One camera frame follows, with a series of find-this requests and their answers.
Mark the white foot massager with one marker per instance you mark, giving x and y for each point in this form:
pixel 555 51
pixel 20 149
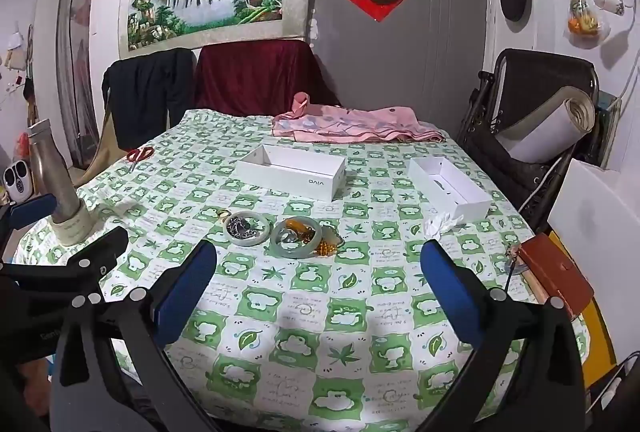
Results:
pixel 17 184

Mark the metal thermos bottle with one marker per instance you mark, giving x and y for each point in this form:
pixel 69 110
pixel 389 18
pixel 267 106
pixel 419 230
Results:
pixel 52 172

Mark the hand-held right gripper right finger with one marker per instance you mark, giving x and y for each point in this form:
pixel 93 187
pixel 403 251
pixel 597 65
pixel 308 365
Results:
pixel 450 294

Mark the beige cloth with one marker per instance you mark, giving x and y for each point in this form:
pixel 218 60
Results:
pixel 100 157

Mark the pink patterned cloth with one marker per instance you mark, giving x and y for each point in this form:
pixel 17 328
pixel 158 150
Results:
pixel 360 124

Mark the white board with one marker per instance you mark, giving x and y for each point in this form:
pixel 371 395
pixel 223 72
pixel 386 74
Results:
pixel 600 212

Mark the crumpled white tissue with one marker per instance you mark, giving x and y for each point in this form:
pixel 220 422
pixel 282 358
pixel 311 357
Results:
pixel 442 224

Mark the dark red cloth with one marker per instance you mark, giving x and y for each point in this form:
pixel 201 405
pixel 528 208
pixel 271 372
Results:
pixel 255 77

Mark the cream tape roll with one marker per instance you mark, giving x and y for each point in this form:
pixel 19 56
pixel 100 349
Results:
pixel 75 230

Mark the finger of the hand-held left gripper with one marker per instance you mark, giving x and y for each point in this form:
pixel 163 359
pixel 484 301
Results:
pixel 75 259
pixel 30 208

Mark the rolled white paper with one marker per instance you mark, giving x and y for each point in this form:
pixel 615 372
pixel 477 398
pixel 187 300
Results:
pixel 540 132

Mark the black jacket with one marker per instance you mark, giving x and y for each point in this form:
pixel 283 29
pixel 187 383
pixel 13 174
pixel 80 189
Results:
pixel 145 97

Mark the pale jade bangle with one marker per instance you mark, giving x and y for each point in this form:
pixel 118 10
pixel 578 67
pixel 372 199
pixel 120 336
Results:
pixel 245 241
pixel 295 254

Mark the shallow white box lid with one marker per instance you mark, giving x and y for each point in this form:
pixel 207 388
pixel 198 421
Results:
pixel 475 207

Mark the brown leather wallet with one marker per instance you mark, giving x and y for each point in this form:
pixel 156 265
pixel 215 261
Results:
pixel 555 269

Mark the white cardboard box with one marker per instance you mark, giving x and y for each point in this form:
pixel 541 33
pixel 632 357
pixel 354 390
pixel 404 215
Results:
pixel 280 184

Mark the green and white checked tablecloth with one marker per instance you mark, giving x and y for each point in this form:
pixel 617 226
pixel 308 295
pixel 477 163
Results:
pixel 320 312

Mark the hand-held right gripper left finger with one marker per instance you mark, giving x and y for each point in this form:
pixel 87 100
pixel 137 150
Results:
pixel 186 294

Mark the yellow panel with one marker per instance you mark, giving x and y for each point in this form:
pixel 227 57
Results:
pixel 600 342

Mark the black folding chair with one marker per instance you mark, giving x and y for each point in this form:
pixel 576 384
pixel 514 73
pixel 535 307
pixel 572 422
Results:
pixel 530 82

